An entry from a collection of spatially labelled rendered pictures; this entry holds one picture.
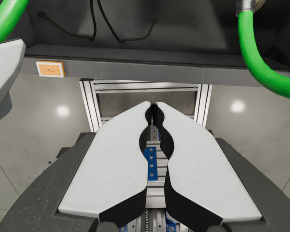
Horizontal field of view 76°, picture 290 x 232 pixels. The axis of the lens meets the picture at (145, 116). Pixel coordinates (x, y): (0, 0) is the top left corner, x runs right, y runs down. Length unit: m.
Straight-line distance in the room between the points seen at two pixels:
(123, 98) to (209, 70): 0.91
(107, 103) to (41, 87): 0.59
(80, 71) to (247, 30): 0.32
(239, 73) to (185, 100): 0.87
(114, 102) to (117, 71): 0.89
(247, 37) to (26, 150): 2.10
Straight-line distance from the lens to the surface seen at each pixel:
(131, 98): 1.27
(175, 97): 1.28
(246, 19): 0.24
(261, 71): 0.19
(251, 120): 1.85
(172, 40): 0.52
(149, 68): 0.41
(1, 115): 0.19
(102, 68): 0.42
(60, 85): 1.60
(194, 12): 0.52
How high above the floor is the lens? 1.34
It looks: 58 degrees down
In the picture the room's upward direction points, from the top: 179 degrees counter-clockwise
